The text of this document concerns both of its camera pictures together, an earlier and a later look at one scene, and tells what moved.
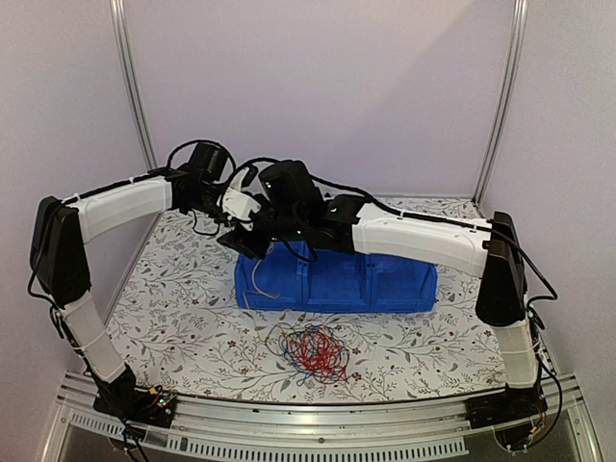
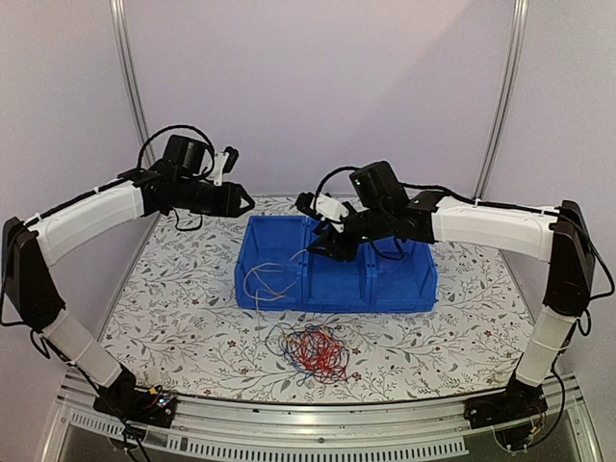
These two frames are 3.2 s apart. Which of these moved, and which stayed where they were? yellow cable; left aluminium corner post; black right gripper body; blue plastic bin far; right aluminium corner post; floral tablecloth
Moved: black right gripper body; yellow cable
Stayed: right aluminium corner post; left aluminium corner post; floral tablecloth; blue plastic bin far
